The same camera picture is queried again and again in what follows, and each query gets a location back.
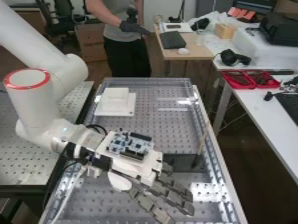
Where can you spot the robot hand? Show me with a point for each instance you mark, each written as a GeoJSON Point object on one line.
{"type": "Point", "coordinates": [141, 166]}

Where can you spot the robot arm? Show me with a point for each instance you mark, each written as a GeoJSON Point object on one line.
{"type": "Point", "coordinates": [40, 100]}

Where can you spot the clear box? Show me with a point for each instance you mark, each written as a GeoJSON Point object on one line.
{"type": "Point", "coordinates": [173, 110]}

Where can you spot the small white box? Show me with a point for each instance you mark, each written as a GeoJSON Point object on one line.
{"type": "Point", "coordinates": [115, 100]}

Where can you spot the long white desk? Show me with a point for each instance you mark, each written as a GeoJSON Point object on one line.
{"type": "Point", "coordinates": [270, 126]}

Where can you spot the wooden desk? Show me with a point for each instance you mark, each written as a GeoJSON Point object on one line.
{"type": "Point", "coordinates": [190, 63]}

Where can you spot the red tray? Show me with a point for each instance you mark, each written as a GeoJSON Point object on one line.
{"type": "Point", "coordinates": [264, 78]}
{"type": "Point", "coordinates": [238, 80]}

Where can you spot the person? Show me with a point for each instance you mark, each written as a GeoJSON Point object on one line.
{"type": "Point", "coordinates": [126, 50]}

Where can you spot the white computer mouse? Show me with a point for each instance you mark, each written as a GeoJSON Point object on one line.
{"type": "Point", "coordinates": [183, 51]}

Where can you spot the black keyboard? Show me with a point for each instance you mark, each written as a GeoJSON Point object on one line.
{"type": "Point", "coordinates": [173, 40]}
{"type": "Point", "coordinates": [290, 106]}

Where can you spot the black headphones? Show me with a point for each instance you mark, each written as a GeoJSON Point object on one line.
{"type": "Point", "coordinates": [232, 57]}

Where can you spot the brown cardboard box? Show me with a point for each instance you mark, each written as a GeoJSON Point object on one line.
{"type": "Point", "coordinates": [90, 43]}

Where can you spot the small wooden box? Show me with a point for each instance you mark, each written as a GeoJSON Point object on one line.
{"type": "Point", "coordinates": [225, 31]}

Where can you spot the black office chair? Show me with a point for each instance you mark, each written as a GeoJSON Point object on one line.
{"type": "Point", "coordinates": [57, 16]}

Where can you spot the black case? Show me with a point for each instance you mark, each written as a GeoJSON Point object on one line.
{"type": "Point", "coordinates": [279, 30]}

